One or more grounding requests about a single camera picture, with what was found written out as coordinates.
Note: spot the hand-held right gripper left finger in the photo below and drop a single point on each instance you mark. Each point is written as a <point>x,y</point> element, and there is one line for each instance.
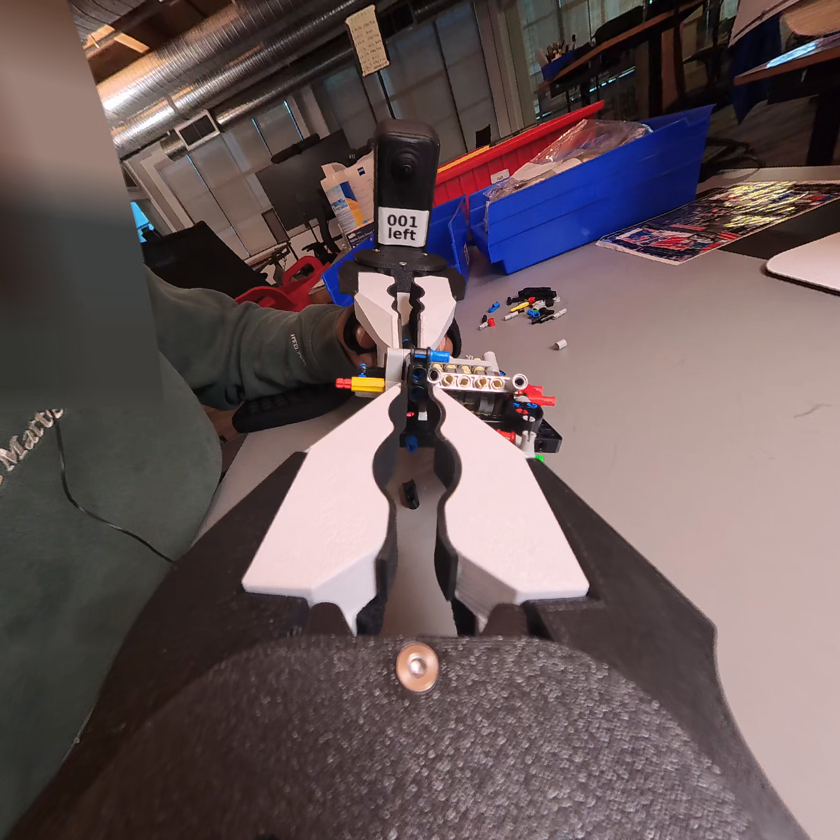
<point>315,518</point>

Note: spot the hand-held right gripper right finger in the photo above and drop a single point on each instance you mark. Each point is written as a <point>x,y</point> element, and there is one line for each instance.
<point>518,518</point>

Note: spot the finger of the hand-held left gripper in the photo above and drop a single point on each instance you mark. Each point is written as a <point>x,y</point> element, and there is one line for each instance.
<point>436,308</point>
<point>377,308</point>

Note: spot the black lego beam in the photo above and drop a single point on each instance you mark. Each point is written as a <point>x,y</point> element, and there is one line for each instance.
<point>418,394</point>
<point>411,495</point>

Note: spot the multicoloured lego engine model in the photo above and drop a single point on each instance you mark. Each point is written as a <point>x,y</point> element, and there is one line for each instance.
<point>485,387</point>

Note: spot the person's left forearm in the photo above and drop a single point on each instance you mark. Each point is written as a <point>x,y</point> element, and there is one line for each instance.
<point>249,348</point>

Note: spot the pile of loose lego pieces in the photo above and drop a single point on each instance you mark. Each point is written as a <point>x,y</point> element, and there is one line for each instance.
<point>531,305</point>

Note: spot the person's left hand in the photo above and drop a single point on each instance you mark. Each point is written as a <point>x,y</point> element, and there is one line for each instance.
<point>367,358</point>

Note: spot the small blue storage bin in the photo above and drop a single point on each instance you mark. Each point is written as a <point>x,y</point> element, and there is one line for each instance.
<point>446,229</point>

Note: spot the red plastic container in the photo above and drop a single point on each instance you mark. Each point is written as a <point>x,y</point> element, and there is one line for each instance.
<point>298,275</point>

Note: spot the black monitor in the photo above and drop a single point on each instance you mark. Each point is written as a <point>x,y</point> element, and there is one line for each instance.
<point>295,177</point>

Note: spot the red storage bin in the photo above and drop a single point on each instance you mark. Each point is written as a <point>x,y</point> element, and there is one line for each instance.
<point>512,154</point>

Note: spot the black padded armrest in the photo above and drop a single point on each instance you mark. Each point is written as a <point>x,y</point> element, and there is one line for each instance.
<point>282,410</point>

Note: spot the paper note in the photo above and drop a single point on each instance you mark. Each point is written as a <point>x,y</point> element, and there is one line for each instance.
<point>367,39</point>

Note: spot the crumpled plastic bag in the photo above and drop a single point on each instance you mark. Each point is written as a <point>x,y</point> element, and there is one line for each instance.
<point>577,148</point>

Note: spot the large blue storage bin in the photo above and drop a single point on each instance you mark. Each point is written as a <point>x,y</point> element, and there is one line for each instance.
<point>590,210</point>

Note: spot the black office chair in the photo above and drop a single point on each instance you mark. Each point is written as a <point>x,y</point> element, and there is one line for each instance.
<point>197,262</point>

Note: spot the blue pen cup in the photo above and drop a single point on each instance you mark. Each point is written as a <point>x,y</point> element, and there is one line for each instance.
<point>558,65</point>

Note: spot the wooden standing desk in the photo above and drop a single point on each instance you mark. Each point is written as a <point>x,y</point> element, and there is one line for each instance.
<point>623,36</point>

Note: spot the person's torso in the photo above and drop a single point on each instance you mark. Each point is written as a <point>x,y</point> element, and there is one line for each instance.
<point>65,590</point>

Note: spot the printed instruction booklet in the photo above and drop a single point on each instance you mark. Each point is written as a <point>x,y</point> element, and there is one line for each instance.
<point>709,223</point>

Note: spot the black desk mat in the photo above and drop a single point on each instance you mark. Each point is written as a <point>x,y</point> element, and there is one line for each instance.
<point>787,229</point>

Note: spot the wooden side table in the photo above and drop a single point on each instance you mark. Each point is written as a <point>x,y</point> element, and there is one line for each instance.
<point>787,65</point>

